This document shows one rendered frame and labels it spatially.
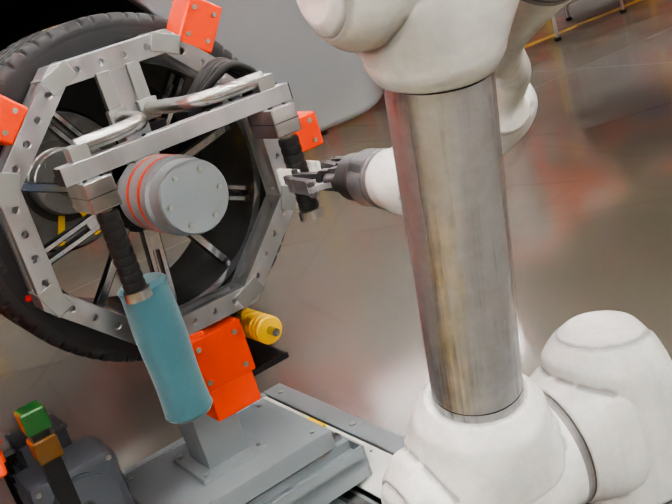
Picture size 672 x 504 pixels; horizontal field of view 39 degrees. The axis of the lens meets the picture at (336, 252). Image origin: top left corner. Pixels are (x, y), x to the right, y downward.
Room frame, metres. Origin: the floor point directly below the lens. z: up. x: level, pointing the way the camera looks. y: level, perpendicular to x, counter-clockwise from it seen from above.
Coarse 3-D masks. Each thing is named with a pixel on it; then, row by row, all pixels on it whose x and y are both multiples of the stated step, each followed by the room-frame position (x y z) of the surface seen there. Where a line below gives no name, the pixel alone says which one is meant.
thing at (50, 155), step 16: (64, 112) 2.22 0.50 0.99; (80, 128) 2.23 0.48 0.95; (96, 128) 2.25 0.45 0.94; (48, 144) 2.19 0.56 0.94; (64, 144) 2.21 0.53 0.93; (112, 144) 2.26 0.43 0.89; (48, 160) 2.14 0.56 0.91; (64, 160) 2.16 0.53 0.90; (32, 176) 2.14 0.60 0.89; (48, 176) 2.14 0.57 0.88; (32, 192) 2.14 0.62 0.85; (32, 208) 2.15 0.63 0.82; (48, 208) 2.12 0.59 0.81; (64, 208) 2.14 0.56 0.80; (48, 224) 2.16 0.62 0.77; (48, 240) 2.15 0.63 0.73
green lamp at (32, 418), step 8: (24, 408) 1.34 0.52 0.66; (32, 408) 1.33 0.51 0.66; (40, 408) 1.33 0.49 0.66; (16, 416) 1.33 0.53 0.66; (24, 416) 1.32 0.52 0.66; (32, 416) 1.32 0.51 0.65; (40, 416) 1.33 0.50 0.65; (48, 416) 1.34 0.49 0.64; (24, 424) 1.32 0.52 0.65; (32, 424) 1.32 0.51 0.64; (40, 424) 1.33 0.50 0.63; (48, 424) 1.33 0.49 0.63; (24, 432) 1.33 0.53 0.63; (32, 432) 1.32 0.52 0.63; (40, 432) 1.33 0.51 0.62
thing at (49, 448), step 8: (40, 440) 1.33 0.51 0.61; (48, 440) 1.33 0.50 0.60; (56, 440) 1.33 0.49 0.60; (32, 448) 1.32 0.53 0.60; (40, 448) 1.32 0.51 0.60; (48, 448) 1.33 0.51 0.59; (56, 448) 1.33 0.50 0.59; (40, 456) 1.32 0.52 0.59; (48, 456) 1.32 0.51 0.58; (56, 456) 1.33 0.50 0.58; (40, 464) 1.32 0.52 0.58
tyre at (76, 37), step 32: (64, 32) 1.74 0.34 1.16; (96, 32) 1.77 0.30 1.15; (128, 32) 1.80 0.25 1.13; (0, 64) 1.74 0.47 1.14; (32, 64) 1.71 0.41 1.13; (0, 224) 1.63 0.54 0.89; (0, 256) 1.62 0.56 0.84; (0, 288) 1.61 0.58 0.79; (32, 320) 1.62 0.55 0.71; (64, 320) 1.65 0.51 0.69; (96, 352) 1.67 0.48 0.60; (128, 352) 1.69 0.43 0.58
